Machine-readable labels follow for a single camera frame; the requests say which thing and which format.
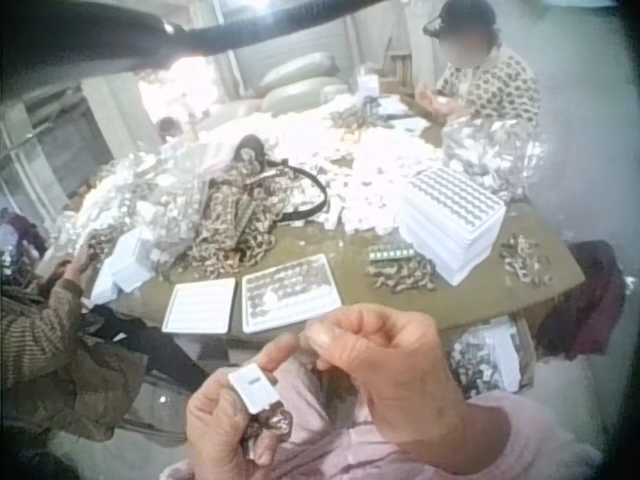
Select person's left hand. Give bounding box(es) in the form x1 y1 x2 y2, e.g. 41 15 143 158
186 332 302 480

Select small white boxes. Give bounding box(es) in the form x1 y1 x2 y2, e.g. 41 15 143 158
355 68 384 99

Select dark red cloth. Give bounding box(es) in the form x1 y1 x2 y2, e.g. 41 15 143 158
537 238 627 359

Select heap of clear plastic bags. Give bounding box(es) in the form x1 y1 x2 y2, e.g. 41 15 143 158
47 147 211 264

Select empty white tray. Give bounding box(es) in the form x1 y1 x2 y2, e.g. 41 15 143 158
161 276 237 335

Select bunch of metallic chain pieces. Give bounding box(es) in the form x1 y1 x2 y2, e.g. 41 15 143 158
239 403 297 467

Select carton of packed pieces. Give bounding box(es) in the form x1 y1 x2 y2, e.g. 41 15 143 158
448 318 525 397

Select small pile of chain pieces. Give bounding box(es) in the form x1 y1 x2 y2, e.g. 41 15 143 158
498 233 552 287
363 255 440 295

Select heap of white cards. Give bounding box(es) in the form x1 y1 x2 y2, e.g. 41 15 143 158
197 92 454 237

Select small white card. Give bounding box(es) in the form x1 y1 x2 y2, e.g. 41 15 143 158
227 364 280 416

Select white foam box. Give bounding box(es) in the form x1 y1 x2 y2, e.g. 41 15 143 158
89 225 164 306

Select clear bag of packed pieces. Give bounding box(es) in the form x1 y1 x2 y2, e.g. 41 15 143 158
441 113 545 202

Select person's right hand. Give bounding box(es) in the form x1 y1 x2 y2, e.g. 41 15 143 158
302 301 482 452

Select black head rig strap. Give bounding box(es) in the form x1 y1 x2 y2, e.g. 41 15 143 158
0 0 454 76

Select stack of white trays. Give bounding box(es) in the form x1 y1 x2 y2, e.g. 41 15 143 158
396 165 508 288

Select pale stuffed sacks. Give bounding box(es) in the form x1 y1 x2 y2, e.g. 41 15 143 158
257 51 339 115

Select green strip of parts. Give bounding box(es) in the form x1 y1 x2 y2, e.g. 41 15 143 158
367 243 417 264

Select heap of dark pieces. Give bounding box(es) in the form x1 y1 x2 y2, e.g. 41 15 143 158
328 97 399 139

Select white tray with pieces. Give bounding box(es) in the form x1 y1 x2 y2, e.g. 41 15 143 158
240 252 345 335

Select large heap of metallic chains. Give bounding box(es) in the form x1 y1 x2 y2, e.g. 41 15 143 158
191 133 282 282

